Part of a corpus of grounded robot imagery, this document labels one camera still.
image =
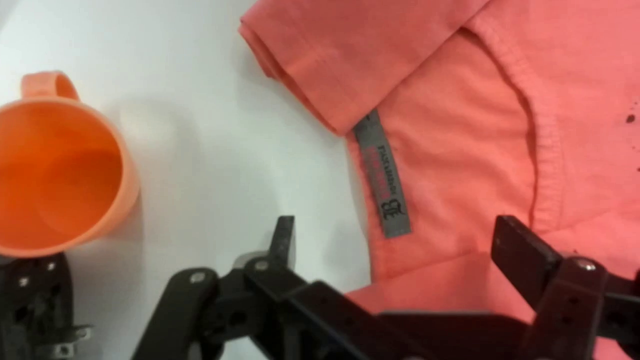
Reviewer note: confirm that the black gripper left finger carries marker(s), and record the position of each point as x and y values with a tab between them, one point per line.
266	312

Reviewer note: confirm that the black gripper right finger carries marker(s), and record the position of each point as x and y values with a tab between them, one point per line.
566	300

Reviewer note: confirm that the coral pink shirt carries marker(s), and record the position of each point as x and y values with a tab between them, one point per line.
467	132

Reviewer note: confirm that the black metal bracket with screws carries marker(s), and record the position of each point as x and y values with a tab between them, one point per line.
37	307

